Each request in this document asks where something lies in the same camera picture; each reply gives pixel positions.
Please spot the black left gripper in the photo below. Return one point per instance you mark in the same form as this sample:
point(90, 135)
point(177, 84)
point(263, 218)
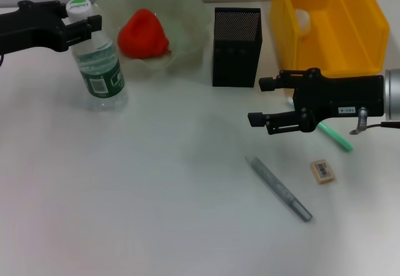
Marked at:
point(28, 29)

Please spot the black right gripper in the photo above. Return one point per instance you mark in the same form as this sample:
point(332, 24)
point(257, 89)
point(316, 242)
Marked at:
point(337, 96)

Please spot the clear green-label water bottle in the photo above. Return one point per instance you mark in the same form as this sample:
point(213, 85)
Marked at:
point(100, 70)

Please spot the green pen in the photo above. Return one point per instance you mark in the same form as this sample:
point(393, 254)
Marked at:
point(339, 140)

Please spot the white paper ball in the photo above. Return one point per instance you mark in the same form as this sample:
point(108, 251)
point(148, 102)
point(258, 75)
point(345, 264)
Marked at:
point(303, 21)

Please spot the grey pen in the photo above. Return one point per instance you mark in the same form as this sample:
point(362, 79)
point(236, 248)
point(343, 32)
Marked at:
point(281, 191)

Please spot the beige eraser with barcode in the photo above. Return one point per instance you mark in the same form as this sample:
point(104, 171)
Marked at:
point(322, 172)

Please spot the black mesh pen holder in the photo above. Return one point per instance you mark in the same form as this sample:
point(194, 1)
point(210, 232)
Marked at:
point(236, 54)

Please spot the green glass fruit plate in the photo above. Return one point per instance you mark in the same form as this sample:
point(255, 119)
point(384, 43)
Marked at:
point(187, 23)

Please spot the yellow plastic bin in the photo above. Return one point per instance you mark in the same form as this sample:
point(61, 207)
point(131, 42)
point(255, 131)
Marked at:
point(337, 48)

